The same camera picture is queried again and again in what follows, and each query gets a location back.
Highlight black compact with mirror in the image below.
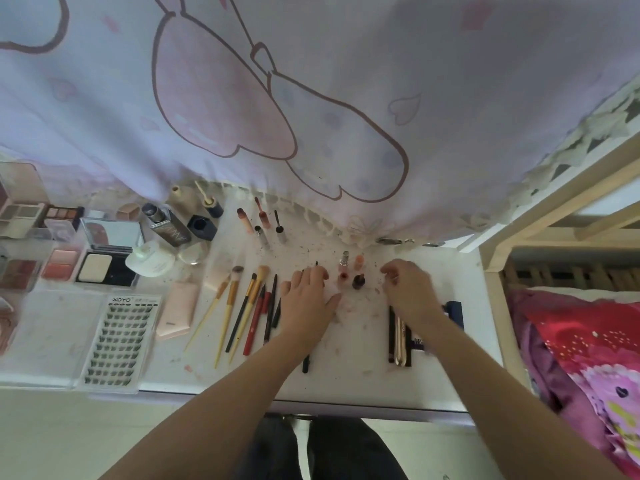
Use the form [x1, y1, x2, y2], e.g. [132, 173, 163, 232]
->
[75, 218, 145, 288]

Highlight glass foundation bottle black cap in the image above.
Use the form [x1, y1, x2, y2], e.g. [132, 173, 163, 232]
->
[167, 184, 196, 213]

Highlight round pink powder compact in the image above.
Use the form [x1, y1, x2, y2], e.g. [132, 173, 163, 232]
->
[0, 294, 19, 355]

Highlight person's grey trousers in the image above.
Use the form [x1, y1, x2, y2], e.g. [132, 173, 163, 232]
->
[239, 414, 409, 480]

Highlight small four-pan red palette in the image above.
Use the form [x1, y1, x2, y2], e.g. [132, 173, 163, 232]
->
[0, 258, 41, 291]

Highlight black gold foundation pump cap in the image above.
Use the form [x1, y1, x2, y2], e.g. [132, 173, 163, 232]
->
[195, 180, 225, 219]

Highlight clear eyelash tray lid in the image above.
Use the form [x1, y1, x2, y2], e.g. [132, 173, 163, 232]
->
[0, 289, 109, 388]

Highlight white round bottle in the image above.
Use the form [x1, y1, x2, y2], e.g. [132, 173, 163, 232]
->
[125, 239, 176, 278]

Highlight light wooden bed frame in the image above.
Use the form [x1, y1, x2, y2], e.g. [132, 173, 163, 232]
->
[457, 134, 640, 391]

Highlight thin gold makeup brush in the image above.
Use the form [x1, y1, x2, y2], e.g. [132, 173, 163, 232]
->
[183, 279, 231, 353]

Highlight person's left hand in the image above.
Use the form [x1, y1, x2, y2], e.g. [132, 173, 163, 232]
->
[277, 266, 343, 357]

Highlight gold handle makeup brush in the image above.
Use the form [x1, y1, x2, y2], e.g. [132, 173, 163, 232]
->
[215, 265, 245, 369]

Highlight reddish lip gloss wand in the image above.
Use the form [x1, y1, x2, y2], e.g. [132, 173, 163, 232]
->
[253, 196, 272, 231]

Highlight false eyelash tray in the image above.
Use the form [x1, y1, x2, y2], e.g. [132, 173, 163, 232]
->
[77, 293, 162, 393]

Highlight black handle makeup brush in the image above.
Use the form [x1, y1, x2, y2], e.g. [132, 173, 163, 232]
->
[225, 273, 257, 354]

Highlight white table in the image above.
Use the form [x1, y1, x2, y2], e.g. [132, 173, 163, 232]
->
[0, 184, 503, 413]

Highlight clear dome bottle cap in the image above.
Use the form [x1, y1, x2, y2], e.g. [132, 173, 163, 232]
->
[177, 242, 209, 265]

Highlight pink blush pan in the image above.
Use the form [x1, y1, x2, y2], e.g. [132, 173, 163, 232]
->
[41, 233, 83, 281]

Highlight peach squeeze tube cap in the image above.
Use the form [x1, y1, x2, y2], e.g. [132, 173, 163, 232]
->
[205, 264, 231, 291]

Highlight person's left forearm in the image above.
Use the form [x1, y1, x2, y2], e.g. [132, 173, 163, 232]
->
[99, 334, 321, 480]

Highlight person's right hand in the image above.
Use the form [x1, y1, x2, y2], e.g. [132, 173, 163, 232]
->
[379, 258, 447, 335]

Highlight dark square foundation bottle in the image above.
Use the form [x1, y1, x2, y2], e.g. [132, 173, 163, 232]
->
[141, 203, 193, 247]

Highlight person's right forearm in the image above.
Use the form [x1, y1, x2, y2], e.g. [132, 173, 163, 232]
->
[417, 309, 626, 480]

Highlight beige palette with lid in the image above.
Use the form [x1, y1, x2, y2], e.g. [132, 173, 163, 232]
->
[0, 162, 51, 239]

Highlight lilac heart print cloth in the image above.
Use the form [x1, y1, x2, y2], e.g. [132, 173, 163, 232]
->
[0, 0, 640, 245]

